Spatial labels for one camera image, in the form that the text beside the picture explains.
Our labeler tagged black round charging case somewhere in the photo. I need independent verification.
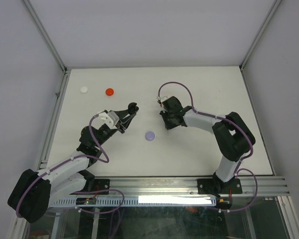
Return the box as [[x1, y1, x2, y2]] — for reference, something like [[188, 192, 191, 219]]
[[128, 102, 139, 115]]

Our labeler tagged purple round earbud charging case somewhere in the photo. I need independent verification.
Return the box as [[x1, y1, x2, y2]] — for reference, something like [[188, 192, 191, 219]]
[[145, 131, 155, 141]]

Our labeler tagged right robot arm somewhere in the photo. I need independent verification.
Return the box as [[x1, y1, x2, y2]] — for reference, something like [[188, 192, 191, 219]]
[[158, 96, 256, 194]]

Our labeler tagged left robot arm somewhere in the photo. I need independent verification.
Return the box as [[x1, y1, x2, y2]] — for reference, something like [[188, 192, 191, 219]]
[[7, 103, 139, 223]]

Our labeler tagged orange round charging case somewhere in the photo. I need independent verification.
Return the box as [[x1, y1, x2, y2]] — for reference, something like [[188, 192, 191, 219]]
[[105, 88, 115, 96]]

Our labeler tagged white round charging case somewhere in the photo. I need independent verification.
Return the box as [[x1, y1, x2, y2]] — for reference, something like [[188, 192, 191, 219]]
[[80, 86, 88, 94]]

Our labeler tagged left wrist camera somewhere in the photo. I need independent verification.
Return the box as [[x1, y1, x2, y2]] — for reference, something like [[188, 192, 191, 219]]
[[95, 111, 120, 129]]

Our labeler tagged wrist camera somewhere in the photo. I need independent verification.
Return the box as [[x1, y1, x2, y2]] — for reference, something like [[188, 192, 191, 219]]
[[95, 111, 120, 129], [156, 96, 169, 107]]

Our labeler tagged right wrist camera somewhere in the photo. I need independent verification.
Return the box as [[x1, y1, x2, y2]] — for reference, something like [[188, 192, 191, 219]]
[[156, 96, 169, 107]]

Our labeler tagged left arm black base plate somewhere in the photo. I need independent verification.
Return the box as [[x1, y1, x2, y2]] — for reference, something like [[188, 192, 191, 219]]
[[88, 178, 110, 194]]

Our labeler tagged white slotted cable duct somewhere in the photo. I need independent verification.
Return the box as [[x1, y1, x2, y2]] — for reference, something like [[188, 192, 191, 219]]
[[51, 196, 216, 208]]

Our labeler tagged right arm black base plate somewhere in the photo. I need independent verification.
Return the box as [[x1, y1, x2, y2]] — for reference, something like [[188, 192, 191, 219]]
[[197, 178, 243, 197]]

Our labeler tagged aluminium mounting rail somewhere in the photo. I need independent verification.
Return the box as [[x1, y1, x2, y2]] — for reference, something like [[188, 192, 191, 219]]
[[95, 176, 290, 197]]

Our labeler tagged aluminium frame post left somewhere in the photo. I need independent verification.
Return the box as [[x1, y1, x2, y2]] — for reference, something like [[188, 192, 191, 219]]
[[21, 0, 67, 73]]

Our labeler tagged aluminium frame post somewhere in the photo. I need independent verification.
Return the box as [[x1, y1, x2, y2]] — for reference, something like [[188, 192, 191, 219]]
[[239, 0, 284, 72], [21, 0, 67, 73]]

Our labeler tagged aluminium frame post right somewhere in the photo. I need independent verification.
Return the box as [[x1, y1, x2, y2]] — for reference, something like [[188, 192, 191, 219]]
[[239, 0, 284, 72]]

